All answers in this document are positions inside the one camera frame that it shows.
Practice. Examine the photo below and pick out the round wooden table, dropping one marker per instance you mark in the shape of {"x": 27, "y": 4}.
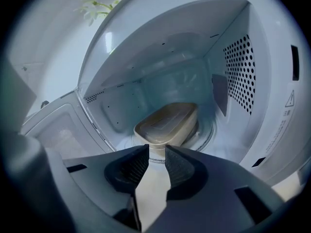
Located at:
{"x": 288, "y": 187}

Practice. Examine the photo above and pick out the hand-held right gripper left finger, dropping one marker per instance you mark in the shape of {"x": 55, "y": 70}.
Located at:
{"x": 104, "y": 176}

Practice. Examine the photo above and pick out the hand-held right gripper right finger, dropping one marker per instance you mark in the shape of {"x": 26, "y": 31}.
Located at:
{"x": 209, "y": 178}

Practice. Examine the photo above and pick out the white artificial flower bunch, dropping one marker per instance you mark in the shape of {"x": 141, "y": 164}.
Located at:
{"x": 93, "y": 10}

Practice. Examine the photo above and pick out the beige plastic tray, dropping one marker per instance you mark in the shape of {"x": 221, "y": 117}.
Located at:
{"x": 167, "y": 127}

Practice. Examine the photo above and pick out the white microwave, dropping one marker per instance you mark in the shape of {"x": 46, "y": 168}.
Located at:
{"x": 170, "y": 57}

